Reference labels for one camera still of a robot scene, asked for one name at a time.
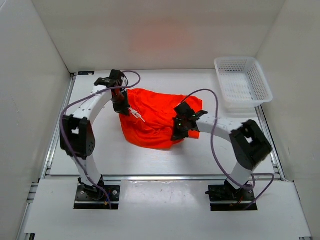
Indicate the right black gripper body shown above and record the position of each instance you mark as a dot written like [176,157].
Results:
[177,119]

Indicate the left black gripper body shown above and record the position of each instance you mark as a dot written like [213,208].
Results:
[122,95]

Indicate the orange shorts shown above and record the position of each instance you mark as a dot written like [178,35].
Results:
[153,129]

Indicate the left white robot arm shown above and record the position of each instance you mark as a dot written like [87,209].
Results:
[76,129]

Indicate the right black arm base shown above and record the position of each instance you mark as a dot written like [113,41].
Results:
[223,198]

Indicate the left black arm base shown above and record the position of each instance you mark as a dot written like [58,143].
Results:
[92,198]

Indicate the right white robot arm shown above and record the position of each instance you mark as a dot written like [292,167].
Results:
[249,143]

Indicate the white plastic basket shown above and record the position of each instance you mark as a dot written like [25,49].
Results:
[242,82]

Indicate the aluminium table rail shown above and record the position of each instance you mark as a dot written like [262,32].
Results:
[197,177]

